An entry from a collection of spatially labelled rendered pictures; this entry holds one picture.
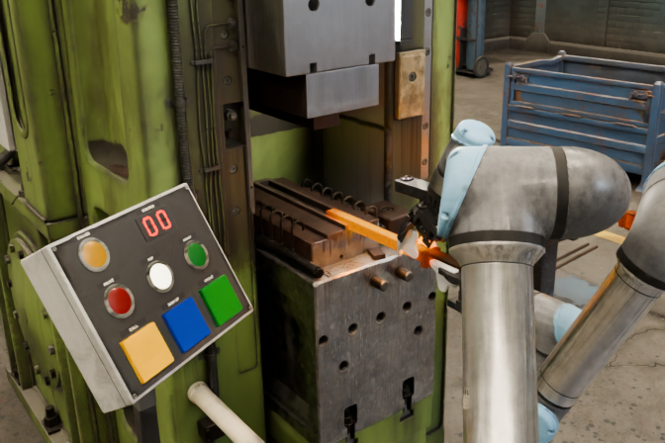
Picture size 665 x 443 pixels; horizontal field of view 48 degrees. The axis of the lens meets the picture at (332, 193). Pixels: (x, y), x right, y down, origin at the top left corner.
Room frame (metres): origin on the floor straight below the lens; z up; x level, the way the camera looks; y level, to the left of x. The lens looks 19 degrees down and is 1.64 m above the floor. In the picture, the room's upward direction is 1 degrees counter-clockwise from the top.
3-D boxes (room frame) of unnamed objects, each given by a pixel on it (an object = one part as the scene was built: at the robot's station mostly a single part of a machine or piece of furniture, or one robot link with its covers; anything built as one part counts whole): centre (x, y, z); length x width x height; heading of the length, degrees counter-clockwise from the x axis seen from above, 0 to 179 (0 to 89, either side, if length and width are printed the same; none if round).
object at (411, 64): (1.89, -0.21, 1.27); 0.09 x 0.02 x 0.17; 127
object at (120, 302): (1.07, 0.35, 1.09); 0.05 x 0.03 x 0.04; 127
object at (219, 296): (1.23, 0.21, 1.01); 0.07 x 0.05 x 0.07; 152
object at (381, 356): (1.81, 0.06, 0.69); 0.56 x 0.38 x 0.45; 37
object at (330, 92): (1.77, 0.10, 1.32); 0.42 x 0.20 x 0.10; 37
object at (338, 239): (1.77, 0.10, 0.96); 0.42 x 0.20 x 0.09; 37
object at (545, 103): (5.24, -1.94, 0.36); 1.20 x 0.80 x 0.72; 42
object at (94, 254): (1.09, 0.38, 1.16); 0.05 x 0.03 x 0.04; 127
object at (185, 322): (1.14, 0.26, 1.01); 0.07 x 0.05 x 0.07; 152
